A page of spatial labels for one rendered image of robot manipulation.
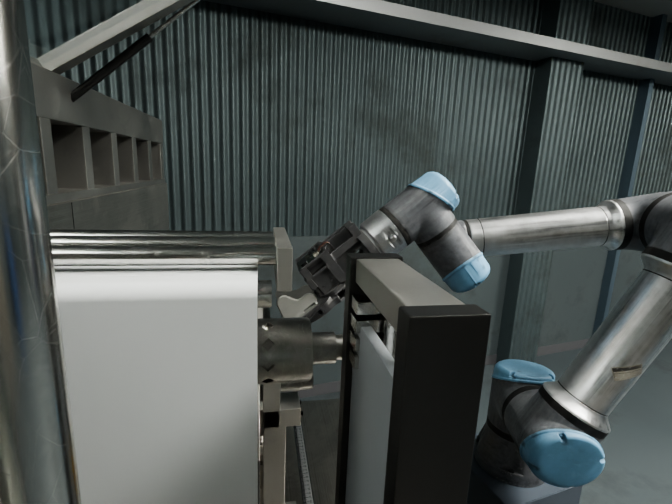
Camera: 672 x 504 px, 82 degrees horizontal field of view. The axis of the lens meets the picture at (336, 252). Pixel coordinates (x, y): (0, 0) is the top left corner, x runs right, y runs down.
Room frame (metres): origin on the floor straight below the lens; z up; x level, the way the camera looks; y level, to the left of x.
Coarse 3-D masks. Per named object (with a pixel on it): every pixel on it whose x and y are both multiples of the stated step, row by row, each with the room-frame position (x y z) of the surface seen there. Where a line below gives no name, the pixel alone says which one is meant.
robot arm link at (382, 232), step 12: (372, 216) 0.62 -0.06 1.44; (384, 216) 0.60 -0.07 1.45; (360, 228) 0.64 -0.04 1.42; (372, 228) 0.59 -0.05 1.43; (384, 228) 0.59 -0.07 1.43; (396, 228) 0.59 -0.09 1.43; (372, 240) 0.59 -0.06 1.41; (384, 240) 0.59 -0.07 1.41; (396, 240) 0.59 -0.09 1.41; (384, 252) 0.59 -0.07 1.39; (396, 252) 0.60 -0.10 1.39
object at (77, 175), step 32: (32, 64) 0.62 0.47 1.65; (64, 96) 0.72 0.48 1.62; (96, 96) 0.86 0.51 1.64; (64, 128) 0.77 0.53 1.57; (96, 128) 0.84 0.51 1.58; (128, 128) 1.05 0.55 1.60; (160, 128) 1.38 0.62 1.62; (64, 160) 0.77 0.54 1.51; (96, 160) 0.92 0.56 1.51; (128, 160) 1.08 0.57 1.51; (160, 160) 1.38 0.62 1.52; (64, 192) 0.68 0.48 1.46; (96, 192) 0.81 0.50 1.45
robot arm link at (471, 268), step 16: (432, 240) 0.60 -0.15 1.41; (448, 240) 0.59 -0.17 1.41; (464, 240) 0.60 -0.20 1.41; (432, 256) 0.61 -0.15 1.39; (448, 256) 0.59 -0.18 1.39; (464, 256) 0.59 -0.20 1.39; (480, 256) 0.61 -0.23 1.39; (448, 272) 0.60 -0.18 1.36; (464, 272) 0.59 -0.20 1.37; (480, 272) 0.60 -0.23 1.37; (464, 288) 0.60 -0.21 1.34
